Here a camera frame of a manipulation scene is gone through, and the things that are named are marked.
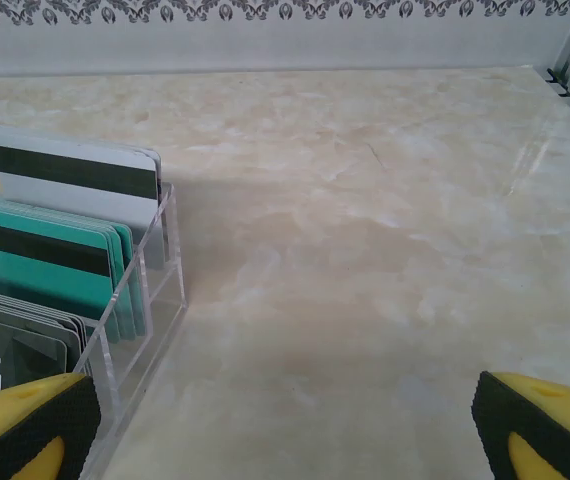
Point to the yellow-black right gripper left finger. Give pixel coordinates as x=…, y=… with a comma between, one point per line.
x=25, y=430

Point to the dark grey membership card stack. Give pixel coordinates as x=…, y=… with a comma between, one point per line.
x=15, y=345

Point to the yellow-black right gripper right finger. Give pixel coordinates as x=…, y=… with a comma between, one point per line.
x=545, y=430

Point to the black corner bracket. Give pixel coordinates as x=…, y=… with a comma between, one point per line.
x=562, y=85

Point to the white magnetic stripe card stack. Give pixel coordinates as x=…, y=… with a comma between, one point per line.
x=65, y=200

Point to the teal magnetic stripe card stack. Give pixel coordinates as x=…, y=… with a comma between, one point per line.
x=25, y=290

